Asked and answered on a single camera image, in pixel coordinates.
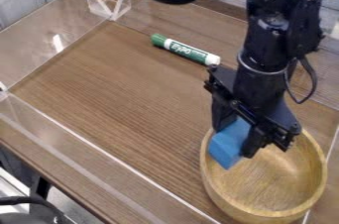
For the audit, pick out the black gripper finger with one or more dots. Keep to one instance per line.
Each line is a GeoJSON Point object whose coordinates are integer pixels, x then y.
{"type": "Point", "coordinates": [253, 142]}
{"type": "Point", "coordinates": [223, 113]}

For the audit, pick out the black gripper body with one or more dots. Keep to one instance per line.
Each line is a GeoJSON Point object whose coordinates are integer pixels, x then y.
{"type": "Point", "coordinates": [256, 90]}

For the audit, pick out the blue rectangular block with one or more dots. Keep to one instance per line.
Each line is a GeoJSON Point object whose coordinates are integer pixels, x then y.
{"type": "Point", "coordinates": [224, 146]}

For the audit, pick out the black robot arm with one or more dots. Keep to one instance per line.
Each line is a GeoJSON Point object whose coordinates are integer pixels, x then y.
{"type": "Point", "coordinates": [283, 34]}

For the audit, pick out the brown wooden bowl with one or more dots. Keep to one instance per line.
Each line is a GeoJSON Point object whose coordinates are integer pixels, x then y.
{"type": "Point", "coordinates": [272, 188]}

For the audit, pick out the green Expo marker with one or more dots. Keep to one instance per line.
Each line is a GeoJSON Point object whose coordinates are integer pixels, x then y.
{"type": "Point", "coordinates": [185, 51]}

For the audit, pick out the clear acrylic corner bracket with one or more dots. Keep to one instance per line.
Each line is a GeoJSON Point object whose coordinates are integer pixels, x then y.
{"type": "Point", "coordinates": [109, 9]}

